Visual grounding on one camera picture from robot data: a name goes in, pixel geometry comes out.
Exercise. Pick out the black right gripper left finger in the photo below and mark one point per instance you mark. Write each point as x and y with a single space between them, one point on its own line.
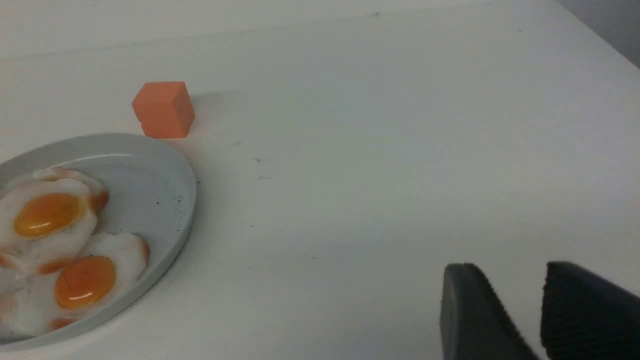
473 322

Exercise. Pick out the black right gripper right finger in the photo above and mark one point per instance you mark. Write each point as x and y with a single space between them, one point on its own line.
586 317

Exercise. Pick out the fried egg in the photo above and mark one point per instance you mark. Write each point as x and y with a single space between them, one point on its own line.
108 267
99 193
45 224

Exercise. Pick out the grey egg plate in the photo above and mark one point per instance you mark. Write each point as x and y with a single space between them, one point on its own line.
153 193

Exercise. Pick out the fried egg front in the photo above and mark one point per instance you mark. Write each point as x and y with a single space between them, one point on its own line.
108 267

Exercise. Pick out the orange cube block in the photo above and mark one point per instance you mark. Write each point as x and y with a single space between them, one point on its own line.
164 109

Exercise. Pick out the fried egg back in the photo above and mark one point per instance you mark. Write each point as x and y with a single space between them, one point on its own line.
99 193

